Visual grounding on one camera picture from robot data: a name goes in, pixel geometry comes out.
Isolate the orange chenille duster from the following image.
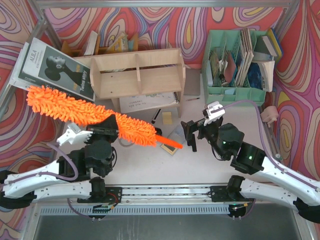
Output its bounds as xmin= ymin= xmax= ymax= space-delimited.
xmin=26 ymin=85 xmax=183 ymax=149

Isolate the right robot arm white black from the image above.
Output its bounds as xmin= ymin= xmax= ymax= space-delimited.
xmin=181 ymin=117 xmax=320 ymax=224

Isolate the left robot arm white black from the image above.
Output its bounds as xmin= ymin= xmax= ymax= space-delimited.
xmin=0 ymin=114 xmax=119 ymax=210

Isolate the wooden bookshelf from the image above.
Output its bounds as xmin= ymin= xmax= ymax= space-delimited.
xmin=76 ymin=48 xmax=186 ymax=117

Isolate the masking tape roll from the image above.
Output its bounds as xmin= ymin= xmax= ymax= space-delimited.
xmin=118 ymin=138 xmax=133 ymax=148

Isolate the yellow sticky notes pad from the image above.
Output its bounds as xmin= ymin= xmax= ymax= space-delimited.
xmin=162 ymin=111 xmax=173 ymax=125

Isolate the small calculator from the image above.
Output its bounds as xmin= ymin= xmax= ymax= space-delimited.
xmin=159 ymin=124 xmax=187 ymax=156

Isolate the spiral notebook under shelf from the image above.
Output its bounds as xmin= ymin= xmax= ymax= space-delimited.
xmin=119 ymin=92 xmax=179 ymax=113

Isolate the small pencil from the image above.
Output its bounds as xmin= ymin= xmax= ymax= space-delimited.
xmin=186 ymin=97 xmax=200 ymax=101

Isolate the black white marker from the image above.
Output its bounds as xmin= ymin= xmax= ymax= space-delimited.
xmin=151 ymin=108 xmax=162 ymax=124

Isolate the pink pig figurine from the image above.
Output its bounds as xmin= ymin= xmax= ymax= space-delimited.
xmin=260 ymin=105 xmax=279 ymax=128

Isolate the red booklet in organizer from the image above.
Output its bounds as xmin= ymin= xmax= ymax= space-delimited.
xmin=223 ymin=51 xmax=237 ymax=84

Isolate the mint green desk organizer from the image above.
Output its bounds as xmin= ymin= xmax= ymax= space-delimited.
xmin=201 ymin=30 xmax=266 ymax=106

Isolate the open white book in organizer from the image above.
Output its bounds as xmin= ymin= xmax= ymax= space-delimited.
xmin=258 ymin=60 xmax=275 ymax=92

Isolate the brown wooden book rack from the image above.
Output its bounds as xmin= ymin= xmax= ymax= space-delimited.
xmin=60 ymin=32 xmax=140 ymax=57

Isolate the black white Twins story book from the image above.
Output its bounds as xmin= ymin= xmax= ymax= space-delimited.
xmin=18 ymin=38 xmax=96 ymax=102

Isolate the white book under top book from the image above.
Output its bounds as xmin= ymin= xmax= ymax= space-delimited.
xmin=9 ymin=42 xmax=31 ymax=90

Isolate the stack of thin beige books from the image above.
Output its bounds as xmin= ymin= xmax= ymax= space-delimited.
xmin=235 ymin=28 xmax=254 ymax=87

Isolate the blue yellow book in organizer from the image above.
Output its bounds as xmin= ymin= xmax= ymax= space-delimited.
xmin=261 ymin=28 xmax=283 ymax=59

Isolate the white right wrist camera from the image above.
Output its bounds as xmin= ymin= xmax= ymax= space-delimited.
xmin=203 ymin=101 xmax=225 ymax=126

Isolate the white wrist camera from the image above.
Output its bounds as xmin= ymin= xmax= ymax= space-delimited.
xmin=203 ymin=101 xmax=225 ymax=126
xmin=56 ymin=123 xmax=93 ymax=146

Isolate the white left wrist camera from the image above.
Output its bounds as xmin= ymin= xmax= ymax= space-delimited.
xmin=56 ymin=123 xmax=93 ymax=146

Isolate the aluminium mounting rail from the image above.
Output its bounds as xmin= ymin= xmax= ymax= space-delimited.
xmin=34 ymin=185 xmax=301 ymax=204

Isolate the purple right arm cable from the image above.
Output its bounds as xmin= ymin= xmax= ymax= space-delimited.
xmin=217 ymin=99 xmax=320 ymax=191

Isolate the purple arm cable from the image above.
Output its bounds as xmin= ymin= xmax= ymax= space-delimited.
xmin=0 ymin=143 xmax=80 ymax=191
xmin=217 ymin=99 xmax=320 ymax=191

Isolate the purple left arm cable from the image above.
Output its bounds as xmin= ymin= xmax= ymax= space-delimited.
xmin=0 ymin=143 xmax=80 ymax=191

